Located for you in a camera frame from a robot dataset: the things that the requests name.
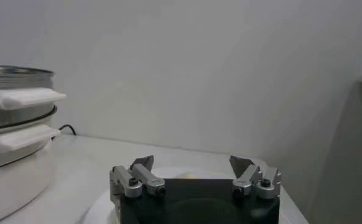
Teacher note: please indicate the white steamed baozi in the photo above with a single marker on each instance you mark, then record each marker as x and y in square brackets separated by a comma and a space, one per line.
[187, 174]

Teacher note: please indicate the white round plate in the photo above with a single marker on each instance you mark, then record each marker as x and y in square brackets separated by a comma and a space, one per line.
[100, 210]

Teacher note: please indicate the white electric cooker pot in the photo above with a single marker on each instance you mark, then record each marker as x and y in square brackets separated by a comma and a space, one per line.
[10, 182]

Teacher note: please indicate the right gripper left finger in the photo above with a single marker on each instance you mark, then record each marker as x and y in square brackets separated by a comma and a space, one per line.
[147, 179]

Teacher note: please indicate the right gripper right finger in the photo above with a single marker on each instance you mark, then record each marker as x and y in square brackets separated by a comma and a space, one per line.
[248, 178]

